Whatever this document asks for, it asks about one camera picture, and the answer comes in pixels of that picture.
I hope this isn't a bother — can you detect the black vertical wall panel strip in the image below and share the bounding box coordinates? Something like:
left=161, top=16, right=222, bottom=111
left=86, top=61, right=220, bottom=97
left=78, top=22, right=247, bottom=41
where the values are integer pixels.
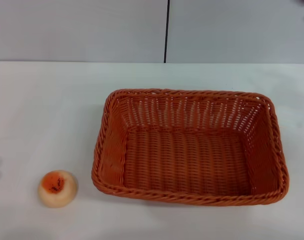
left=163, top=0, right=171, bottom=64

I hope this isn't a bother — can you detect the orange woven rectangular basket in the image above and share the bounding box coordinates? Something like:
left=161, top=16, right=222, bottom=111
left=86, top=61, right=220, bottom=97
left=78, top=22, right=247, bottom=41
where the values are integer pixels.
left=91, top=87, right=291, bottom=207

